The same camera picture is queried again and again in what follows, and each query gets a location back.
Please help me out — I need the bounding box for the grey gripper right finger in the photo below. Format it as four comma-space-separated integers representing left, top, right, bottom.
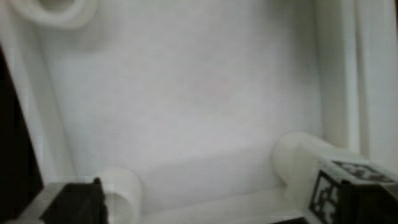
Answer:
272, 179, 398, 224

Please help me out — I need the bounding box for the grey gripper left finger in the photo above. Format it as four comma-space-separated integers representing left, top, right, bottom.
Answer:
10, 177, 112, 224

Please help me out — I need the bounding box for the white table leg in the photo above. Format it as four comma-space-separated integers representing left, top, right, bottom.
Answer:
272, 132, 398, 216

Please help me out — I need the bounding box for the white square table top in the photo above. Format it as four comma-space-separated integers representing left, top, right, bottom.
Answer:
0, 0, 398, 224

